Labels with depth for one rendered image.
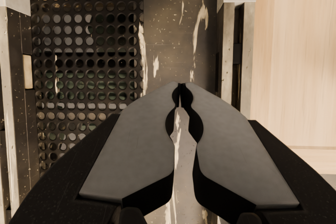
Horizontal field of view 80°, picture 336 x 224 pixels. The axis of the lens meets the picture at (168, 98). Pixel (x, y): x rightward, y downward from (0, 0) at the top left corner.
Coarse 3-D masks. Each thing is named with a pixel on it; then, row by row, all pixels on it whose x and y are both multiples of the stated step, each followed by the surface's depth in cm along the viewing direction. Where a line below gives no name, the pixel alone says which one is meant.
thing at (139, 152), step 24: (144, 96) 10; (168, 96) 10; (120, 120) 9; (144, 120) 9; (168, 120) 9; (120, 144) 7; (144, 144) 7; (168, 144) 7; (96, 168) 6; (120, 168) 6; (144, 168) 6; (168, 168) 7; (96, 192) 6; (120, 192) 6; (144, 192) 6; (168, 192) 7
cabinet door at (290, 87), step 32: (256, 0) 43; (288, 0) 43; (320, 0) 43; (256, 32) 44; (288, 32) 44; (320, 32) 43; (256, 64) 44; (288, 64) 44; (320, 64) 44; (256, 96) 45; (288, 96) 45; (320, 96) 44; (288, 128) 45; (320, 128) 45; (320, 160) 45
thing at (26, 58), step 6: (24, 54) 47; (24, 60) 47; (30, 60) 49; (24, 66) 47; (30, 66) 49; (24, 72) 47; (30, 72) 49; (24, 78) 47; (30, 78) 49; (24, 84) 47; (30, 84) 49
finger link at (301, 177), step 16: (256, 128) 8; (272, 144) 8; (288, 160) 7; (288, 176) 6; (304, 176) 6; (320, 176) 6; (304, 192) 6; (320, 192) 6; (288, 208) 6; (304, 208) 6; (320, 208) 6
